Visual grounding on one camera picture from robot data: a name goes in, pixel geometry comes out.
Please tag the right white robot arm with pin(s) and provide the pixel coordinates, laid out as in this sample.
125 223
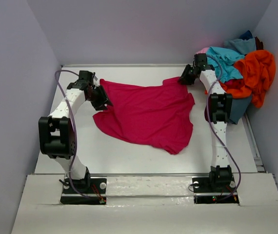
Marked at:
217 112

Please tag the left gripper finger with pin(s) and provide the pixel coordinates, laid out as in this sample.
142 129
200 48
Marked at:
99 104
105 98

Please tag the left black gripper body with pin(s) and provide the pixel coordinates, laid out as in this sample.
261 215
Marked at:
101 98

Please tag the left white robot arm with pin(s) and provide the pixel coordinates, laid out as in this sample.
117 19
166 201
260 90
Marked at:
58 132

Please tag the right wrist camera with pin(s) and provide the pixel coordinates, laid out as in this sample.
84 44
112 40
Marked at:
201 62

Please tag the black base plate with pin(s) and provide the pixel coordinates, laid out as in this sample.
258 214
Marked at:
95 194
204 193

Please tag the cyan t-shirt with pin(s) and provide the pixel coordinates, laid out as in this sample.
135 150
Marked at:
223 61

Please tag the magenta t-shirt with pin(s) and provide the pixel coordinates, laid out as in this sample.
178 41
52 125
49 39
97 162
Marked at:
158 116

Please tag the dark blue t-shirt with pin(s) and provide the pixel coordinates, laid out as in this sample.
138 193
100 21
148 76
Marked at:
246 35

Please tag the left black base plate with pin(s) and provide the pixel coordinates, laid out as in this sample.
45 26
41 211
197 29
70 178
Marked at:
95 194

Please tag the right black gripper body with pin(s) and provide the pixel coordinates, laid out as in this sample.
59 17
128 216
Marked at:
186 76

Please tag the red t-shirt in pile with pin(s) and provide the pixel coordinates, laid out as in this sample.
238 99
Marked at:
234 84

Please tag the grey-blue t-shirt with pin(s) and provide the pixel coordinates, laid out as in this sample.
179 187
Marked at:
241 46

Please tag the maroon t-shirt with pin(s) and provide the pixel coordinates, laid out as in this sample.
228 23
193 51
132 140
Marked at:
259 44

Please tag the pink t-shirt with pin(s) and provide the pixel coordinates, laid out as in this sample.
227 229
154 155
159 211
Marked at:
203 51

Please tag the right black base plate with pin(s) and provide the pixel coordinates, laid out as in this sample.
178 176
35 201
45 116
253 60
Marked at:
204 193

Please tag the orange t-shirt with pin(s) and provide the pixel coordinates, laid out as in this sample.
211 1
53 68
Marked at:
258 69

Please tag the slate blue t-shirt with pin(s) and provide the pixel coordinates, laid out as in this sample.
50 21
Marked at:
239 106

